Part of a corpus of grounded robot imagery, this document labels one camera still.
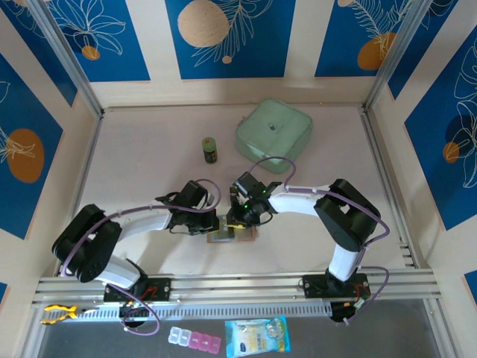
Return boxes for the white and pink pill organizer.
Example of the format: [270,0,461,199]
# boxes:
[167,326,223,354]

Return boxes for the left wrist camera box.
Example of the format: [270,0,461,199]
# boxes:
[177,180,209,207]

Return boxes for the mint green zip pouch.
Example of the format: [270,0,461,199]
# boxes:
[234,98,314,175]

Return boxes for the yellow handled pliers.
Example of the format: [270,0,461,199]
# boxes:
[40,304,100,326]

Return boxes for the aluminium rail beam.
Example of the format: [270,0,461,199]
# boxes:
[31,268,443,307]

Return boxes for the dark green small bottle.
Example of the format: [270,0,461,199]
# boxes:
[201,136,219,165]

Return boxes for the aluminium table side rail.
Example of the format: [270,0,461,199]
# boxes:
[359,107,418,268]
[55,111,104,277]

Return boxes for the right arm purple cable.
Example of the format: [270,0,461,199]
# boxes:
[247,156,391,325]

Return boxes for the aluminium corner post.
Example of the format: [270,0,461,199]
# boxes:
[363,0,430,111]
[28,0,105,119]

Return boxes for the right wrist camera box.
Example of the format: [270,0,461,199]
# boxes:
[230,171,262,197]

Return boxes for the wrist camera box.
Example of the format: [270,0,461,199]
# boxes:
[230,171,262,197]
[177,180,209,207]

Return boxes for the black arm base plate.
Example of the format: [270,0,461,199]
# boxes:
[103,277,173,304]
[300,274,372,299]

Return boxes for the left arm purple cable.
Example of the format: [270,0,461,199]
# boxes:
[61,178,223,337]

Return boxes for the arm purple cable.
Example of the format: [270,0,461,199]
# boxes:
[247,156,391,325]
[61,178,223,337]

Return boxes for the black cable mount bracket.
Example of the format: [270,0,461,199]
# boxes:
[329,300,370,326]
[119,301,152,330]

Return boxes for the slotted grey cable duct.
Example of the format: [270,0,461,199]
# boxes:
[78,301,333,321]

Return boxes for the blue yellow snack packet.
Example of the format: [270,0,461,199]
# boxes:
[224,315,293,358]

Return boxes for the pink leather card holder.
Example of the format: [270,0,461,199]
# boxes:
[206,223,258,245]

